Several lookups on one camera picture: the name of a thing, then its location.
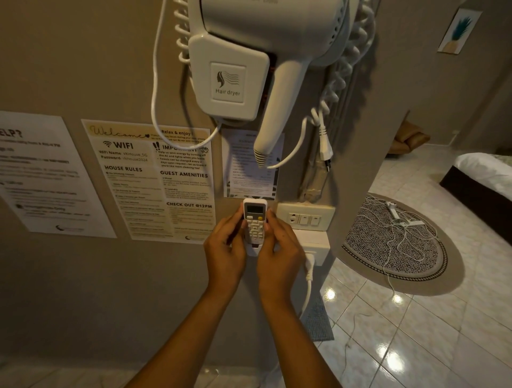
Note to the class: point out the person's right thumb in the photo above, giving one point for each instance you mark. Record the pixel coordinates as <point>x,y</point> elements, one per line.
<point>264,251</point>

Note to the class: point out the white help notice sheet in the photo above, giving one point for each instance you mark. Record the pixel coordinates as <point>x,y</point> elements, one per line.
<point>48,176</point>

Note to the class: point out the white wall socket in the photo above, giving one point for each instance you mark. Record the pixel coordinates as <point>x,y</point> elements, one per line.
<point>318,244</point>

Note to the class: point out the grey floor mat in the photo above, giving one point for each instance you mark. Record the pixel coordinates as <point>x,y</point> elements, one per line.
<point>318,319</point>

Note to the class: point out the white wall switch panel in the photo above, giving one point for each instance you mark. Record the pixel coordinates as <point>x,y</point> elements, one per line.
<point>306,218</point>

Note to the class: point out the person's right hand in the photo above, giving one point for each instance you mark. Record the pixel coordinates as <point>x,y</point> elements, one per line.
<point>280,264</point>

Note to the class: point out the white hair dryer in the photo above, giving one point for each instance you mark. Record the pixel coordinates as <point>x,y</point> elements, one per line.
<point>280,48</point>

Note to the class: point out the brown cushion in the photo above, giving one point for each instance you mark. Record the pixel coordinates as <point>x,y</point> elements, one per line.
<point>408,140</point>

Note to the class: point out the small white notice sheet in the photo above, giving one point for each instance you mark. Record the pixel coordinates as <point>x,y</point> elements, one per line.
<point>244,176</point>

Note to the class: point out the person's left forearm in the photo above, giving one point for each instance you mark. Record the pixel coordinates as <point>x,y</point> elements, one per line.
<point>188,339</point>

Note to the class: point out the round patterned rug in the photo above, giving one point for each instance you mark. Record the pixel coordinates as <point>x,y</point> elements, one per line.
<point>400,248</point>

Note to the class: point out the yellow welcome notice sheet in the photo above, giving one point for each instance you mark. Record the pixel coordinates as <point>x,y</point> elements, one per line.
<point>140,188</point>

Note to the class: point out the person's left hand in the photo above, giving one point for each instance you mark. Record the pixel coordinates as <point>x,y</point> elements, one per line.
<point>224,260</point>

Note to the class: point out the white remote control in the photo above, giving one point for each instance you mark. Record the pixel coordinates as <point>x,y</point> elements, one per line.
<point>255,218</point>

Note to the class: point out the framed pineapple wall picture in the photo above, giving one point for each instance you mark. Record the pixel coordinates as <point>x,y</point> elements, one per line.
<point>460,30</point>

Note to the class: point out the white power strip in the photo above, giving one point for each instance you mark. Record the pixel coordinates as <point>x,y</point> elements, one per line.
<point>404,218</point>

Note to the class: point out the bed with white sheet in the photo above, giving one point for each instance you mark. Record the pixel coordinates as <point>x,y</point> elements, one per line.
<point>480,180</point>

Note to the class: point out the white and black power plug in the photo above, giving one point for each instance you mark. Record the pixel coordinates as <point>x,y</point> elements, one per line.
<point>324,140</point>

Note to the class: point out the person's left thumb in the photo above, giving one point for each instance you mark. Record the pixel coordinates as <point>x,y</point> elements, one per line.
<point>240,247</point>

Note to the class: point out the white hair dryer wall mount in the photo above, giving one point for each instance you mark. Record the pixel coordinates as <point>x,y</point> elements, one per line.
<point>228,76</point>

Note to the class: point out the person's right forearm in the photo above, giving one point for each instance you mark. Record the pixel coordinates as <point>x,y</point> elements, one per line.
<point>296,343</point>

